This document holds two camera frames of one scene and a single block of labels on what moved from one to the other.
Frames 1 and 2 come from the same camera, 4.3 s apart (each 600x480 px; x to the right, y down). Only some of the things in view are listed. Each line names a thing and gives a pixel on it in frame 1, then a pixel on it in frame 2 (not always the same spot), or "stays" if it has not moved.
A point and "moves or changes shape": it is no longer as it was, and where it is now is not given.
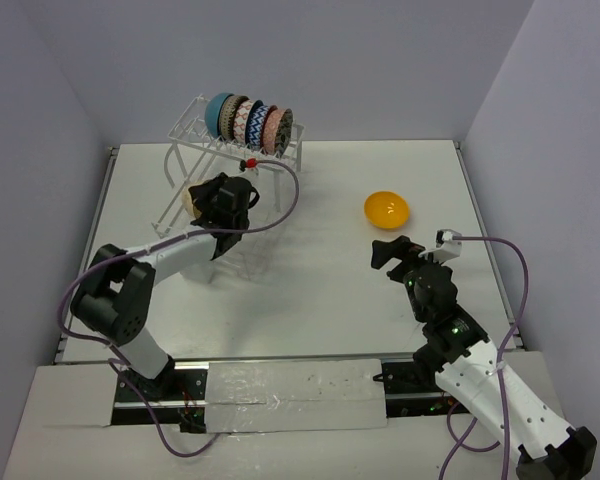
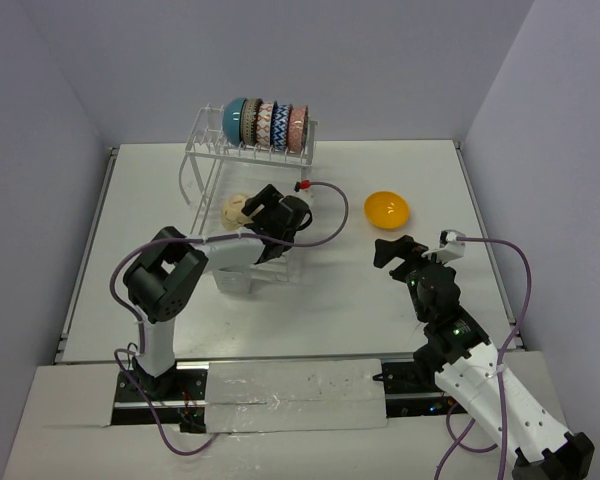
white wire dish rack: x=194 y=156 moves or changes shape
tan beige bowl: x=187 y=202 moves or changes shape
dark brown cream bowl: x=227 y=115 to x=251 y=113
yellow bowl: x=387 y=210 stays
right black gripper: x=400 y=248 stays
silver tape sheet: x=279 y=395 stays
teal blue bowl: x=212 y=112 to x=233 y=117
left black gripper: x=206 y=201 to x=264 y=209
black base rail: x=182 y=400 stays
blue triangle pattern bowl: x=254 y=124 to x=279 y=125
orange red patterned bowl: x=269 y=127 to x=297 y=128
